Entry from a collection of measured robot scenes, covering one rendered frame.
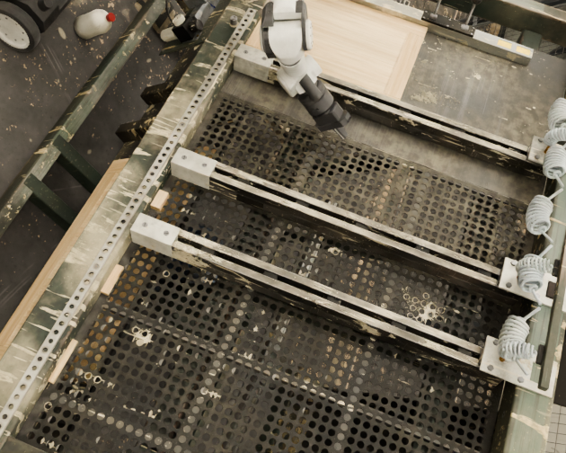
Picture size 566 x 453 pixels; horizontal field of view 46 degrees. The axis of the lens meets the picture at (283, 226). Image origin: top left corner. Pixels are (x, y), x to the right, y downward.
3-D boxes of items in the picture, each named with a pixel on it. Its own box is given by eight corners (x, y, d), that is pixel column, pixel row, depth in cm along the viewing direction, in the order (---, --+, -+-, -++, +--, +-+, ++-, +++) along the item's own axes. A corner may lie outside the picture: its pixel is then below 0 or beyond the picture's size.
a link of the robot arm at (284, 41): (311, 77, 186) (303, 56, 167) (275, 79, 188) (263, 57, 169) (311, 40, 187) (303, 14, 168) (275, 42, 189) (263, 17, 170)
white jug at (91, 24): (80, 11, 283) (110, -1, 270) (96, 30, 289) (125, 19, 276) (68, 25, 278) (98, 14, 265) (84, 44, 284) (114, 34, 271)
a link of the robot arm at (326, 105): (314, 137, 210) (293, 111, 204) (324, 116, 215) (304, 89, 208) (346, 129, 202) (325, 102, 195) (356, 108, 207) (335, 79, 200)
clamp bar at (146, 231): (145, 219, 192) (138, 173, 172) (540, 375, 181) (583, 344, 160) (128, 247, 187) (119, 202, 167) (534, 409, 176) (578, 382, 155)
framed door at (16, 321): (117, 164, 264) (113, 160, 262) (217, 148, 230) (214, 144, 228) (-14, 366, 218) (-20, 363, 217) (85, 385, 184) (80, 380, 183)
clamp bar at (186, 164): (182, 155, 205) (181, 104, 185) (553, 297, 194) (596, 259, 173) (168, 180, 200) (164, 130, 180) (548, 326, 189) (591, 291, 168)
